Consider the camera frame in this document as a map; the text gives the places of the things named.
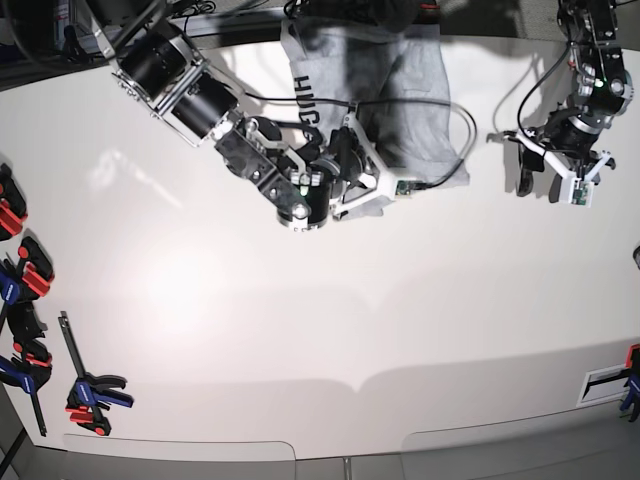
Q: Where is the red black clamp middle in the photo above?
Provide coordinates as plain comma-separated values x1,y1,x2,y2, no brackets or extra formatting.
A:
18,235,55,299

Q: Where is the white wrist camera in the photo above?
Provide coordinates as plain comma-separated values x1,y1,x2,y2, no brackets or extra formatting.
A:
559,177,596,208
394,179,428,198

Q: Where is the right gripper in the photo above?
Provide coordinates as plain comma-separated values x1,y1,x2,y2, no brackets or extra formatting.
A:
327,108,394,220

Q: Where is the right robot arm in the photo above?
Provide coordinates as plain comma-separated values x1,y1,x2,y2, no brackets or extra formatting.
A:
85,1,398,232

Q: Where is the red black clamp upper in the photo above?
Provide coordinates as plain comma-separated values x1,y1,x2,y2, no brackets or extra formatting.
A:
1,163,28,241

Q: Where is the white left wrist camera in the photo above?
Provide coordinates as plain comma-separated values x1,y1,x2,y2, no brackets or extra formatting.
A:
559,177,596,208

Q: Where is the blue clamp at left edge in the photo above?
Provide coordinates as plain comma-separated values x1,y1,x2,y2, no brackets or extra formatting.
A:
1,259,47,436

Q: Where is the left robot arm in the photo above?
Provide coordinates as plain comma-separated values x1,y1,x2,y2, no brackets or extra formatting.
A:
489,1,634,207

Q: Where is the blue clamp at edge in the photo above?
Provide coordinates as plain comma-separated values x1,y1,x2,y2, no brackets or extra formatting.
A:
619,344,640,423
1,259,47,436

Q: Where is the blue clamp lower left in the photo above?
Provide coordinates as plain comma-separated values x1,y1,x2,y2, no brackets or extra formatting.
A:
1,302,52,397

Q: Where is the blue black bar clamp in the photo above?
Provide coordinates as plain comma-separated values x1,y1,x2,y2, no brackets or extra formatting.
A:
58,311,134,437

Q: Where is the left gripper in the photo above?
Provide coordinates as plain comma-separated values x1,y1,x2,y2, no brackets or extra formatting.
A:
487,127,616,204

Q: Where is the grey T-shirt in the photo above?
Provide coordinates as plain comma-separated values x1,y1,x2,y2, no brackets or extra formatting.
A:
280,17,470,188

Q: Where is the red black clamp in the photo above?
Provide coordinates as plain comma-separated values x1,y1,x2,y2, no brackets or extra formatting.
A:
18,235,55,299
1,163,28,241

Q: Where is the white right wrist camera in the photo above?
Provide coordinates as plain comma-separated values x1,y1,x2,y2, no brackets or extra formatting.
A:
394,179,428,198

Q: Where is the blue clamp at right edge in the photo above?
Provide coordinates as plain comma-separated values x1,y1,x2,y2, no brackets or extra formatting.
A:
619,344,640,423

